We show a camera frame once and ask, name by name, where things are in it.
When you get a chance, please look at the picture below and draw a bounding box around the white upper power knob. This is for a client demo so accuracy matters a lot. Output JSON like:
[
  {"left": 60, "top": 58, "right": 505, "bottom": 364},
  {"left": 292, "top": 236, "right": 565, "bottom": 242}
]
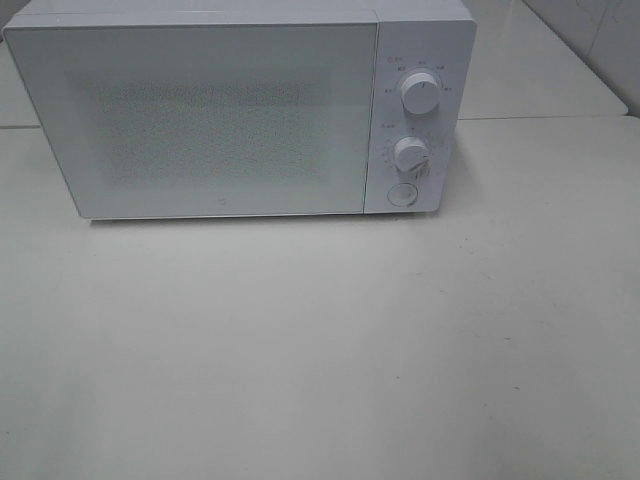
[{"left": 400, "top": 71, "right": 440, "bottom": 115}]

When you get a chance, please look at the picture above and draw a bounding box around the white microwave door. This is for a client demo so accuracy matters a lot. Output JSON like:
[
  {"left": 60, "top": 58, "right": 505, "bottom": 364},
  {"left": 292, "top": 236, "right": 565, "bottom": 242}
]
[{"left": 6, "top": 24, "right": 377, "bottom": 219}]

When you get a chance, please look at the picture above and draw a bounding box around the white timer knob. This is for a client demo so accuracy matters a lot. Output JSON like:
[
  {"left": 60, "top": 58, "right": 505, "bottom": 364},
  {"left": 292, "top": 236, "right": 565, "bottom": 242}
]
[{"left": 393, "top": 136, "right": 430, "bottom": 173}]

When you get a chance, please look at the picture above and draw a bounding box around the white microwave oven body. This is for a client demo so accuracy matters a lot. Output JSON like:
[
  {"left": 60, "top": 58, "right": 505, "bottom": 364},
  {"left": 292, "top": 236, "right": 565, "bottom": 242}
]
[{"left": 3, "top": 1, "right": 477, "bottom": 218}]

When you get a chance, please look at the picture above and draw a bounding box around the round door release button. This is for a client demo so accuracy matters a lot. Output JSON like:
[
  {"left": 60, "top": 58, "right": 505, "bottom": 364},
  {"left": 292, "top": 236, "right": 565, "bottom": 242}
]
[{"left": 387, "top": 183, "right": 418, "bottom": 207}]

